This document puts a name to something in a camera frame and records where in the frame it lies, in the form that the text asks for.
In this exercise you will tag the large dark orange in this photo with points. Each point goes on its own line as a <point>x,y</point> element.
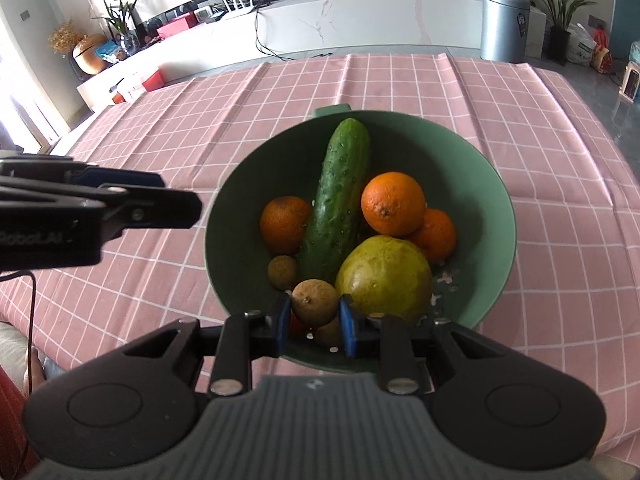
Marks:
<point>285,224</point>

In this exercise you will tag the white marble console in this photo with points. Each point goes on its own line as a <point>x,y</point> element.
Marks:
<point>375,20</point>

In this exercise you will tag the green plastic bowl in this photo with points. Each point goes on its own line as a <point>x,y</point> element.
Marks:
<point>235,240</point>

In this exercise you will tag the white router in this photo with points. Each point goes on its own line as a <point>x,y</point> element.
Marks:
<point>235,2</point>

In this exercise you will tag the round brown vase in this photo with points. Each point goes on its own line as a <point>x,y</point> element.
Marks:
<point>90,57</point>

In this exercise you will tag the small white screen device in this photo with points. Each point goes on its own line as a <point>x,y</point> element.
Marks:
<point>202,14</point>

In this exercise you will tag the red cloth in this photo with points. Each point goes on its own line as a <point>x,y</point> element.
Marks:
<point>10,425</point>

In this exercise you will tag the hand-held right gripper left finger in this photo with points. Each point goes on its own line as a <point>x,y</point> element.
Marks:
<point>282,330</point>

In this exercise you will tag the light smooth orange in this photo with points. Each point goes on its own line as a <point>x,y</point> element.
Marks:
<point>392,203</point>

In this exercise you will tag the brown longan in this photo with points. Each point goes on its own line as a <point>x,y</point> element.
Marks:
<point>314,301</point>
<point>327,334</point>
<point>282,271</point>

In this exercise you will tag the grey metal trash can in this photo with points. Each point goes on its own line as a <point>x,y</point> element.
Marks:
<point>502,25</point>

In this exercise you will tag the small orange box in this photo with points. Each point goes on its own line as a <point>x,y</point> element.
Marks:
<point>119,95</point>

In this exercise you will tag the red bag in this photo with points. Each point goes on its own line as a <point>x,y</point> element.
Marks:
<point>602,52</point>

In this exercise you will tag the green cucumber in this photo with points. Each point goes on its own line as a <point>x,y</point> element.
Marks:
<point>335,195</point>

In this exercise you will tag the long red box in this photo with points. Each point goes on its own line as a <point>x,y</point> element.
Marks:
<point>177,25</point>

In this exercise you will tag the round orange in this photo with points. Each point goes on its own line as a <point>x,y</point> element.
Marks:
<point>437,235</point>

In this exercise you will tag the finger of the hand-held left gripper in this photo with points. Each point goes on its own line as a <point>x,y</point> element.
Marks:
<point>160,207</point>
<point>120,178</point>

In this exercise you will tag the pink checked tablecloth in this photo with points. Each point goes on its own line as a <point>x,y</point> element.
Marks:
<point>550,160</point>

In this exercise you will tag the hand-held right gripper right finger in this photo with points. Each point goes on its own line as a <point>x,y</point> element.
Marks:
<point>348,332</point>

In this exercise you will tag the white plastic bag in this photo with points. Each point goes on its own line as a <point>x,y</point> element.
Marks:
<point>580,45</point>

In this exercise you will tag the blue water bottle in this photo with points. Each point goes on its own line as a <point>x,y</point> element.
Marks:
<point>635,55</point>

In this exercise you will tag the blue packet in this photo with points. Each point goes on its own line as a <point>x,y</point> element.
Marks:
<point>107,50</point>

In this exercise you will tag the pink device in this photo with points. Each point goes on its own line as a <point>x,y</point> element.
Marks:
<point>630,82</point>

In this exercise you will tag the red and white box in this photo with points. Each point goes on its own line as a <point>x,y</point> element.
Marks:
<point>150,80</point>

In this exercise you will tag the green plant in glass vase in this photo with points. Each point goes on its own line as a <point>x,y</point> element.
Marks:
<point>122,20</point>

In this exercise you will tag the long-leaf potted plant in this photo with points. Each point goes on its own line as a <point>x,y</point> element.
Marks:
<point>560,5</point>

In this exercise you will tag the dried yellow flowers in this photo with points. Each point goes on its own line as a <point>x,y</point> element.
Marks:
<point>65,37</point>

